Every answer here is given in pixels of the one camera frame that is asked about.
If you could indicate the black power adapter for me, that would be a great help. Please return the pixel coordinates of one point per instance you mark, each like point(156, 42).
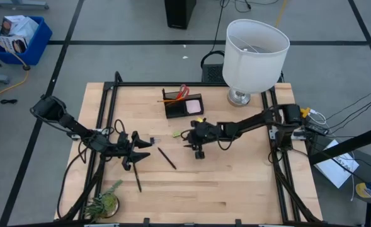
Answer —
point(316, 129)

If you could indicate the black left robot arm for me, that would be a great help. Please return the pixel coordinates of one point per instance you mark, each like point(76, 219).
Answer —
point(75, 126)

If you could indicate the black mesh desk organizer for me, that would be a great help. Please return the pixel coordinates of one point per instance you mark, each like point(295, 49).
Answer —
point(175, 110)

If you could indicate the yellow-green eraser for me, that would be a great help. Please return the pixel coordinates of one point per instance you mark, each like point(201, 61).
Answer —
point(176, 134)

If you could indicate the black pen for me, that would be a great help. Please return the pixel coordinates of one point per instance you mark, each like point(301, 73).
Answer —
point(137, 178)
point(166, 158)

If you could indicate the black computer tower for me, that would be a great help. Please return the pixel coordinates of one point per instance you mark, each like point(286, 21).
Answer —
point(179, 14)

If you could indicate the black mesh box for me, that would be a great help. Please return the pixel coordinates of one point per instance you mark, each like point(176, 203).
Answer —
point(212, 74)

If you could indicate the pink sticky note pad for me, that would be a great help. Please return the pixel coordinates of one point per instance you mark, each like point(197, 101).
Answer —
point(193, 106)

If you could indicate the white shade table lamp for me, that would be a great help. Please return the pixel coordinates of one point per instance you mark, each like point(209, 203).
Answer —
point(254, 63)

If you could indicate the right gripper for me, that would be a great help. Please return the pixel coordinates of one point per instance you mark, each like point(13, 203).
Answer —
point(205, 132)

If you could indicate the printed cardboard box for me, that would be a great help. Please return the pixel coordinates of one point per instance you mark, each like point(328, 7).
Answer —
point(13, 44)

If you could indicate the yellow plug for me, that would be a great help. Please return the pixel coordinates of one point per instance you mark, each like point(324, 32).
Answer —
point(305, 112)

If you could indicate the black binder clip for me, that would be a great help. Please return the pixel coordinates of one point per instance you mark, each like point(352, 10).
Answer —
point(152, 140)

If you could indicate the blue plastic bin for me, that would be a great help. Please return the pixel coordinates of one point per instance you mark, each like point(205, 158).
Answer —
point(37, 47)

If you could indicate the black stand beam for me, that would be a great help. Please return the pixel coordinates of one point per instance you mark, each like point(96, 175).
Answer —
point(345, 145)

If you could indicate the white paper sheet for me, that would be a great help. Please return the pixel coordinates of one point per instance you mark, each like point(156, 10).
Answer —
point(336, 171)

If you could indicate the green potted plant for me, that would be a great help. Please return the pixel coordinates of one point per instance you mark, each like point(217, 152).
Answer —
point(105, 203)

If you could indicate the black metal table frame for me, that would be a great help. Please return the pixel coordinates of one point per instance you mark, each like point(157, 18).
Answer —
point(141, 84)

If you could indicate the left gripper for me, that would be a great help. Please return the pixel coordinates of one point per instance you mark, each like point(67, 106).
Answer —
point(127, 151)

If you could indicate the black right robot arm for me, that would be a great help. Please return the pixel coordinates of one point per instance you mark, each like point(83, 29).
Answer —
point(248, 121)

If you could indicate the yellow and blue disc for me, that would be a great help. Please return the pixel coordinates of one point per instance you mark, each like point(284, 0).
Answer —
point(363, 190)

